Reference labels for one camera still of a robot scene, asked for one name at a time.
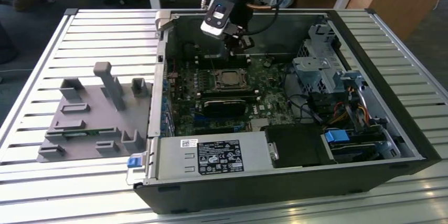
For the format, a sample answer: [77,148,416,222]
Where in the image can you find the small CPU plate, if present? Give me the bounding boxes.
[221,72,246,85]

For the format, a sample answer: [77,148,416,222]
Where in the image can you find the black RAM slot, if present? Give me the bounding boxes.
[194,55,249,62]
[194,60,249,69]

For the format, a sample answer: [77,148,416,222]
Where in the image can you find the black CPU socket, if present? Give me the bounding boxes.
[213,69,253,91]

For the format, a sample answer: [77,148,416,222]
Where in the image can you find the silver metal drive cage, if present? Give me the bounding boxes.
[290,23,348,94]

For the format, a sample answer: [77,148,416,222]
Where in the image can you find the green motherboard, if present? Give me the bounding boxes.
[162,55,298,136]

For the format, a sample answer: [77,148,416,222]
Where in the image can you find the black graphics card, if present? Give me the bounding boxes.
[201,99,248,118]

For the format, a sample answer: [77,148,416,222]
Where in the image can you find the small silver heatsink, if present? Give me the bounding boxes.
[249,118,270,132]

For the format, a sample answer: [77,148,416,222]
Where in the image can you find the wooden cabinet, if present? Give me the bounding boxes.
[345,0,448,41]

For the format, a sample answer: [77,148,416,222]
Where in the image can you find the black plastic shroud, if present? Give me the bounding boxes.
[262,123,337,169]

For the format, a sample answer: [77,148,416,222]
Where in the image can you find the blue disk carrier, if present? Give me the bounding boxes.
[324,129,350,145]

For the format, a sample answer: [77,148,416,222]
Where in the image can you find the grey parts rack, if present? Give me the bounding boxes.
[36,61,154,164]

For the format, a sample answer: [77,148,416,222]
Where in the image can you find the grey power supply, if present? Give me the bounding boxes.
[153,131,277,180]

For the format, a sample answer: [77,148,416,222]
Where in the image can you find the green RAM stick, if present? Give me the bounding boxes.
[62,129,113,138]

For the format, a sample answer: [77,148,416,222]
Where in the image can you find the blue case latch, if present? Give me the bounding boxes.
[128,155,145,169]

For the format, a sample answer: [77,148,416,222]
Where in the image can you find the silver disk bay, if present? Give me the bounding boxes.
[320,125,402,164]

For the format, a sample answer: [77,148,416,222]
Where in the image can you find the black open PC case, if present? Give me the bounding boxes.
[132,8,442,216]

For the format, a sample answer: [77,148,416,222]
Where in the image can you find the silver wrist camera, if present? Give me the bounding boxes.
[200,0,234,36]

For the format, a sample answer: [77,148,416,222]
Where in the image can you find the blue grey plastic bracket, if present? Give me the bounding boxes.
[333,70,369,96]

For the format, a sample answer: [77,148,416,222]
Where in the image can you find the black wire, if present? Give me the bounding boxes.
[288,94,326,125]

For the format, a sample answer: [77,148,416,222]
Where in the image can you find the orange wire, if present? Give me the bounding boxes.
[330,104,350,124]

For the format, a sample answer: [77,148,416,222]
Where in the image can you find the yellow wire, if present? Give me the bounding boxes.
[356,105,370,121]

